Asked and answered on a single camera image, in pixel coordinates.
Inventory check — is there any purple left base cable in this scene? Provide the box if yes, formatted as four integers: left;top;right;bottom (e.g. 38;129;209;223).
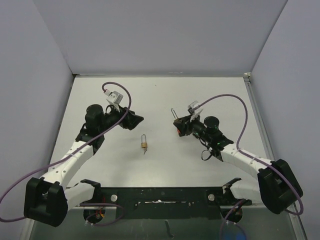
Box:
74;202;125;227

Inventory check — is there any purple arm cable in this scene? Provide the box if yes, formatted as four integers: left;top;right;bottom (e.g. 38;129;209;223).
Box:
0;81;133;223
198;93;305;216

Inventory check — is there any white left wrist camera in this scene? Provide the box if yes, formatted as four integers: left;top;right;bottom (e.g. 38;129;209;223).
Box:
104;89;123;107

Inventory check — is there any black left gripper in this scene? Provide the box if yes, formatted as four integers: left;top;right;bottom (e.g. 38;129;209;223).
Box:
98;103;143;133

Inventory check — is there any aluminium table edge rail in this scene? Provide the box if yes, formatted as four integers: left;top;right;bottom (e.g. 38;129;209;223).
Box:
243;72;308;240

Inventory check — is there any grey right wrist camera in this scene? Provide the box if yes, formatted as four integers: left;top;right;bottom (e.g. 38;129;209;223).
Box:
187;101;203;123

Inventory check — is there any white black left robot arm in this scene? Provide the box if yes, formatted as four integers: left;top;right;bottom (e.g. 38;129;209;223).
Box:
23;104;144;227

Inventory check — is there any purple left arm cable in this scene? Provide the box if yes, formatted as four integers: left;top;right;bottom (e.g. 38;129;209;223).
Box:
0;81;133;223

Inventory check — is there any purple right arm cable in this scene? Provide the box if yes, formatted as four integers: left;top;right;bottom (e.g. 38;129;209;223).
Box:
198;93;305;216

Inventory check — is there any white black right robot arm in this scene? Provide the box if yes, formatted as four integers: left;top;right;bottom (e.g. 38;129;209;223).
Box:
173;115;303;214

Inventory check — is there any brass long-shackle padlock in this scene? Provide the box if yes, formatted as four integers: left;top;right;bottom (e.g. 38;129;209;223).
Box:
141;134;148;151
170;108;181;123

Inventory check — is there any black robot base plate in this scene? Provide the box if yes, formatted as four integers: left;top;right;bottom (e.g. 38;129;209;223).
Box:
82;179;252;227

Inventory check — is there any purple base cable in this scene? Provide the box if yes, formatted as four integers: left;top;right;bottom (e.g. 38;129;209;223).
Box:
74;202;125;227
218;201;248;240

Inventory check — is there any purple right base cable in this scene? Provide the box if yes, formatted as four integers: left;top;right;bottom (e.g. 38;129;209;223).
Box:
218;201;248;240

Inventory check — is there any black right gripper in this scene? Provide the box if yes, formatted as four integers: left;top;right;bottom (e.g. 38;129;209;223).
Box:
174;113;212;144

